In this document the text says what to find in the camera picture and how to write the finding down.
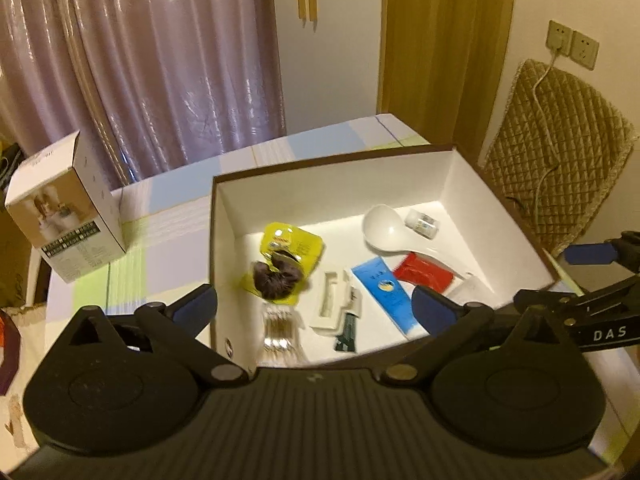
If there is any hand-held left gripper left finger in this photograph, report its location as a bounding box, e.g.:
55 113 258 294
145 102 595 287
67 283 250 387

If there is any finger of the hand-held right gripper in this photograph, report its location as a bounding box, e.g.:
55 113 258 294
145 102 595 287
514 275 640 312
565 230 640 275

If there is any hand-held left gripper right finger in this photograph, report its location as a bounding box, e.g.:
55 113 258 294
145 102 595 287
372 285 571 386

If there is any red snack packet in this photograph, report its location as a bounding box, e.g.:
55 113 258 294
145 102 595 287
392 252 455 293

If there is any small white bottle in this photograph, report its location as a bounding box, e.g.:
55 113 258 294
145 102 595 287
350 256 431 335
404 208 441 240

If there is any dark brown hair scrunchie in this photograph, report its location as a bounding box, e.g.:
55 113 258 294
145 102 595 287
250 250 306 303

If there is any cotton swab packet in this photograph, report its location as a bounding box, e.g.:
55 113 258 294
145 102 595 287
257 302 308 366

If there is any white plastic rice spoon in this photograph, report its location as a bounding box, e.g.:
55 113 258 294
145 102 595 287
362 204 476 281

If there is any white plastic clip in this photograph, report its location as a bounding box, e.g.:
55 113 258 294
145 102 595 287
310 270 358 333

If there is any yellow snack packet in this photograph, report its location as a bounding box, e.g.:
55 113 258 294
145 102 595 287
260 221 324 281

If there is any brown box white inside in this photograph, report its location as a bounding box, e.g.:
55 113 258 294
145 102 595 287
209 145 576 366

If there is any quilted tan chair cover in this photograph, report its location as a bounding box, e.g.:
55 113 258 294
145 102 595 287
480 58 640 256

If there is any white carton with photo print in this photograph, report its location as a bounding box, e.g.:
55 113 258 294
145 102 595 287
4 130 127 281

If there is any wooden door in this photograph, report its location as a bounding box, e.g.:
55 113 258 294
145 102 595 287
376 0 518 166

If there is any mauve shiny curtain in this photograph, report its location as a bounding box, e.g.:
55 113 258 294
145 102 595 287
0 0 288 191

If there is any white power cable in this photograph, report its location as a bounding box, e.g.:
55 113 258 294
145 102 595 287
510 50 563 221

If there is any beige wall socket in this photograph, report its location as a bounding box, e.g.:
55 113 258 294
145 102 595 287
546 20 574 57
570 30 600 72

